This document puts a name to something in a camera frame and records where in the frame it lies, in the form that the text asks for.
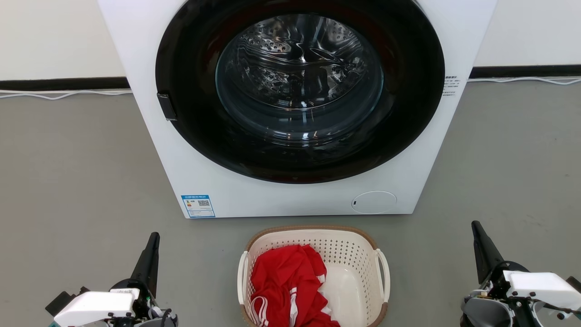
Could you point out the round black glass washer door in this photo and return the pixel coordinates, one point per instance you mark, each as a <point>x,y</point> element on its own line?
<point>190,54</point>

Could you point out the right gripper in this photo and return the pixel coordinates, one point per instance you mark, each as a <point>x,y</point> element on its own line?
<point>485,313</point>

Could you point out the cream laundry basket brown rim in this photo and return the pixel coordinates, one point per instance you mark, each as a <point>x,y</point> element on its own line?
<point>349,254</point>

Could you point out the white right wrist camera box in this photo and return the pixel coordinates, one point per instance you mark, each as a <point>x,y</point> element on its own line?
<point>540,286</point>

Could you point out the blue energy label sticker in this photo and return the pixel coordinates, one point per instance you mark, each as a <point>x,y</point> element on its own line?
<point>198,206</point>

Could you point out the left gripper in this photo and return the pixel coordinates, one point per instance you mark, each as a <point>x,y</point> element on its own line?
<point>156,315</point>

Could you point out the white front-load washing machine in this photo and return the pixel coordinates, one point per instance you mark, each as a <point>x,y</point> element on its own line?
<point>204,181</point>

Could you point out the round white filter cover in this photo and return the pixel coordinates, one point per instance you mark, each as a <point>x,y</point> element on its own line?
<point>374,202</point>

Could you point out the red garment white stripes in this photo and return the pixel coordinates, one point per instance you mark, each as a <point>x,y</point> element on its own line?
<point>281,277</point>

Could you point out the small printed label sticker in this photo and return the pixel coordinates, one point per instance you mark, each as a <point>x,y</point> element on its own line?
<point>450,86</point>

